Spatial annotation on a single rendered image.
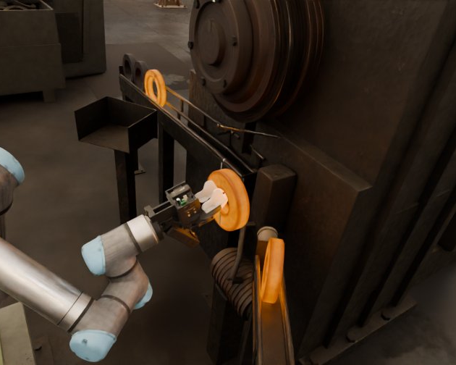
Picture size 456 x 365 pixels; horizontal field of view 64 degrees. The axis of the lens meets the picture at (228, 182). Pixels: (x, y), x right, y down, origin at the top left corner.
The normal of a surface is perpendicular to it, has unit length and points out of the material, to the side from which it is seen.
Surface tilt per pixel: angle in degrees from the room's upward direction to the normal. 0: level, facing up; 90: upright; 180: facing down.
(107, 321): 35
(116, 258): 75
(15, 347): 0
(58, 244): 0
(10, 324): 0
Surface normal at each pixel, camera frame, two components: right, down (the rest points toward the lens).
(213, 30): -0.85, 0.22
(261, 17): 0.05, 0.07
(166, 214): 0.52, 0.55
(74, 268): 0.10, -0.81
